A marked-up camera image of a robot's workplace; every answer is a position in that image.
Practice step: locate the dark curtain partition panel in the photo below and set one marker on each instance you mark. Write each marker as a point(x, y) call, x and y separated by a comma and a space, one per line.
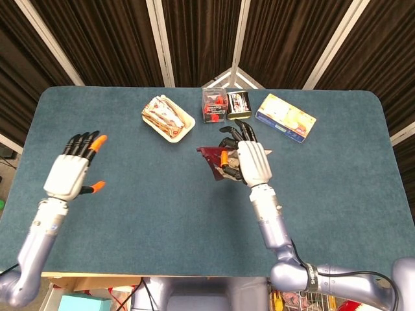
point(107, 42)
point(382, 64)
point(291, 42)
point(201, 39)
point(19, 81)

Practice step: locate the yellow item in basket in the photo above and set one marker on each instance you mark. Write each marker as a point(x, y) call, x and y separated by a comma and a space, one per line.
point(276, 301)

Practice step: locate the black gold tin can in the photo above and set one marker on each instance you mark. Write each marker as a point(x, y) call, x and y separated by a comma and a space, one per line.
point(239, 105)

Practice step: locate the right robot hand orange thumb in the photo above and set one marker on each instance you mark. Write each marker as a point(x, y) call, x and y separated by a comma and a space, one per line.
point(254, 162)

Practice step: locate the yellow blue biscuit box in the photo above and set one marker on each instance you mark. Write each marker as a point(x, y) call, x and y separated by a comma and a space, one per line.
point(285, 116)

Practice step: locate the red white snack packets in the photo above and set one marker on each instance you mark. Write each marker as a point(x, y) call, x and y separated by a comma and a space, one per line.
point(162, 113)

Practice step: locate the blue felt table cover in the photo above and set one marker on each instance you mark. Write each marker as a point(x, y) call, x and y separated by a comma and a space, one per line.
point(146, 210)

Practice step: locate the teal box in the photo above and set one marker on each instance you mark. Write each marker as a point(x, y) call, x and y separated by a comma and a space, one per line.
point(84, 303)

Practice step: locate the clear box with red items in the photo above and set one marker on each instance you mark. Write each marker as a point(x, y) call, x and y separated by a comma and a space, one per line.
point(214, 107)

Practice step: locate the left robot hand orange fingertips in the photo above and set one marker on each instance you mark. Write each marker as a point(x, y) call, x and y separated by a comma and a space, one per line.
point(66, 175)

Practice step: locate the lavender robot torso base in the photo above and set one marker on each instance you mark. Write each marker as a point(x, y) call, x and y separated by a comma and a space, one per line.
point(201, 294)

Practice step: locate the white partition stand foot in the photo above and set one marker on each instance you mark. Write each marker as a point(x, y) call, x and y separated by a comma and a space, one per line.
point(235, 77)

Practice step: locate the brown cardboard box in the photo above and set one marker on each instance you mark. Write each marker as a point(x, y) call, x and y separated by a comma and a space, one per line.
point(90, 283)

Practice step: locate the white paper food tray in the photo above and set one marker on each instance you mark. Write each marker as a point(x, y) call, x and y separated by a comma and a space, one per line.
point(183, 128)

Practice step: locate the red ribbed paper folding fan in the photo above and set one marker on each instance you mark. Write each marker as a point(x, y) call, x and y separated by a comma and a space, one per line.
point(210, 157)

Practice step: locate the right lavender robot arm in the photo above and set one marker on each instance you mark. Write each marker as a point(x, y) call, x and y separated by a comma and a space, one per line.
point(272, 220)

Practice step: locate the left lavender robot arm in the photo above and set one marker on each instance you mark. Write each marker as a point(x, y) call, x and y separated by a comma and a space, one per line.
point(39, 239)

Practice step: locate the red white round ball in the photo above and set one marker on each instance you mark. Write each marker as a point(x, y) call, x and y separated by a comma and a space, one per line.
point(351, 306)

